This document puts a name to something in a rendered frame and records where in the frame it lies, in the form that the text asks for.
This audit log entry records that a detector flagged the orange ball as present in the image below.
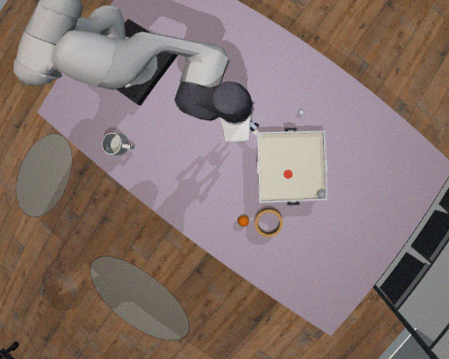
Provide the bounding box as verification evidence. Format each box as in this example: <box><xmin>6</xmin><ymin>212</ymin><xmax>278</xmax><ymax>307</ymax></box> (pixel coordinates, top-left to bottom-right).
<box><xmin>238</xmin><ymin>215</ymin><xmax>249</xmax><ymax>227</ymax></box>

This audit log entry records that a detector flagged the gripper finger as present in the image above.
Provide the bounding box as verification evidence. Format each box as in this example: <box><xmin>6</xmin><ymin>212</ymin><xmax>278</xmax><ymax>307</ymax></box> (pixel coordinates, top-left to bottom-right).
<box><xmin>250</xmin><ymin>121</ymin><xmax>259</xmax><ymax>132</ymax></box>

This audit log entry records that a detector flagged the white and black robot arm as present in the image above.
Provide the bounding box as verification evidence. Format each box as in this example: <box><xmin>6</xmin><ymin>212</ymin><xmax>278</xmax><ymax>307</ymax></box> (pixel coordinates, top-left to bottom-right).
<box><xmin>14</xmin><ymin>0</ymin><xmax>253</xmax><ymax>143</ymax></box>

